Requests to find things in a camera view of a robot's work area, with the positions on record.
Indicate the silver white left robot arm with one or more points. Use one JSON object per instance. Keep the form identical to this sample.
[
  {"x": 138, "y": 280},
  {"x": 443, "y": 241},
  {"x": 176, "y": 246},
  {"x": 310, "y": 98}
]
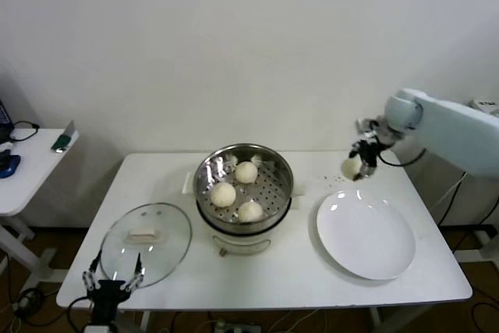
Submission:
[{"x": 101, "y": 325}]

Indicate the white side table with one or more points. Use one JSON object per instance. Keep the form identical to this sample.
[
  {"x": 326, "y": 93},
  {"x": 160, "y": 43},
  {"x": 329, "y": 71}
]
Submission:
[{"x": 35, "y": 169}]

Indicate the white steamed baozi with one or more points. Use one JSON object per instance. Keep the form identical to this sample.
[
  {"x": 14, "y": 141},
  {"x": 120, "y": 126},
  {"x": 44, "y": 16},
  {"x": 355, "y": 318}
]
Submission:
[
  {"x": 250, "y": 211},
  {"x": 223, "y": 193},
  {"x": 351, "y": 167},
  {"x": 246, "y": 172}
]

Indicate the white electric cooking pot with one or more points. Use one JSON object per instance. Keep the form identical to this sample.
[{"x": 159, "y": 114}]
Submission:
[{"x": 238, "y": 243}]

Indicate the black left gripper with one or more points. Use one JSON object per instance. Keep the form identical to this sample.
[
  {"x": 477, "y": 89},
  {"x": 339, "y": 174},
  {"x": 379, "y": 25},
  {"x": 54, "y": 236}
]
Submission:
[{"x": 107, "y": 289}]

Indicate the white desk with label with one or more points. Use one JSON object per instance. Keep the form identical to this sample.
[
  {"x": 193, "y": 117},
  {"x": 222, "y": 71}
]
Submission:
[{"x": 487, "y": 104}]

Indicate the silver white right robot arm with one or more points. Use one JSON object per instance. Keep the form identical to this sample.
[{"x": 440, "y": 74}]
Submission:
[{"x": 460, "y": 134}]

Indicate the black laptop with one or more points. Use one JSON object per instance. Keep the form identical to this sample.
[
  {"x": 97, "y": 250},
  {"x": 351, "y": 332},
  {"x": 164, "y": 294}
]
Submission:
[{"x": 3, "y": 114}]

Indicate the blue handheld device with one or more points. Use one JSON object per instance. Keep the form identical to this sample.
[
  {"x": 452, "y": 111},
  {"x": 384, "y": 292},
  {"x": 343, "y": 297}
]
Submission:
[{"x": 11, "y": 165}]

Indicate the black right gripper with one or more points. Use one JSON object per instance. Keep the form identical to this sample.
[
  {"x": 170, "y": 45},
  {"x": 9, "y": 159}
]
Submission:
[{"x": 369, "y": 153}]

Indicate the stainless steel steamer basket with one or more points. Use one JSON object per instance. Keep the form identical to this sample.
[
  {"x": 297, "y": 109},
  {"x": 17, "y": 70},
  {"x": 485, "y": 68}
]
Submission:
[{"x": 277, "y": 188}]

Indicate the white floor power strip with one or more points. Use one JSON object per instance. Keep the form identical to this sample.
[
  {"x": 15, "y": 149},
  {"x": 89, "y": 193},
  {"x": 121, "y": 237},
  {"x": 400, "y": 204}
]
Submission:
[{"x": 238, "y": 328}]

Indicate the green and grey phone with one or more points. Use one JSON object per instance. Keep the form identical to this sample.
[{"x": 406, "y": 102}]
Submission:
[{"x": 62, "y": 139}]

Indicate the white round plate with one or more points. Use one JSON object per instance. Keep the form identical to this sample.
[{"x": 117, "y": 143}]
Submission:
[{"x": 362, "y": 231}]

